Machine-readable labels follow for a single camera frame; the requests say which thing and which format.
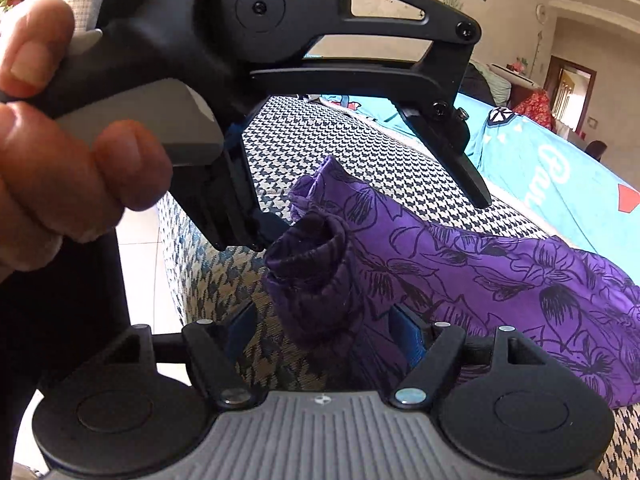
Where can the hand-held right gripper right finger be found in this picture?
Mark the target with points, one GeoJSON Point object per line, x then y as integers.
{"type": "Point", "coordinates": [407, 335]}

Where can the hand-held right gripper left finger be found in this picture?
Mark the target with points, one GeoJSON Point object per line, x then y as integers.
{"type": "Point", "coordinates": [242, 332]}

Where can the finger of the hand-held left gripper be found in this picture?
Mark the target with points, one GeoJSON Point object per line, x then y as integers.
{"type": "Point", "coordinates": [225, 200]}
{"type": "Point", "coordinates": [450, 125]}

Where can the purple floral blouse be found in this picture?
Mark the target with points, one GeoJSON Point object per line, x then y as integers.
{"type": "Point", "coordinates": [450, 270]}

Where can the person's left hand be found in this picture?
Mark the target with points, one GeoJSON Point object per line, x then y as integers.
{"type": "Point", "coordinates": [45, 185]}

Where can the dark blue bag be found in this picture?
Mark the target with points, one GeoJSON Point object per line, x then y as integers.
{"type": "Point", "coordinates": [475, 82]}

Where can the red floral cloth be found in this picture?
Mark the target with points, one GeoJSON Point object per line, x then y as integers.
{"type": "Point", "coordinates": [537, 107]}

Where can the blue airplane print sofa cover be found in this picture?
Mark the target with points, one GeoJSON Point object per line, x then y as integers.
{"type": "Point", "coordinates": [550, 175]}

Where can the dark wooden chair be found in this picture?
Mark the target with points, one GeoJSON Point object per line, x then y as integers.
{"type": "Point", "coordinates": [596, 150]}

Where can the person's dark clothing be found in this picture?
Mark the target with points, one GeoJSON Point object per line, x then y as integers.
{"type": "Point", "coordinates": [50, 335]}

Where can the brown wooden door frame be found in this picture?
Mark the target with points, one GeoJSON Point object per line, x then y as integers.
{"type": "Point", "coordinates": [552, 90]}

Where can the lavender pot wall sticker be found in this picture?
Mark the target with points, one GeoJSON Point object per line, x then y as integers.
{"type": "Point", "coordinates": [452, 1]}

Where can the round white wall clock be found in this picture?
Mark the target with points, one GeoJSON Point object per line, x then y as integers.
{"type": "Point", "coordinates": [542, 12]}

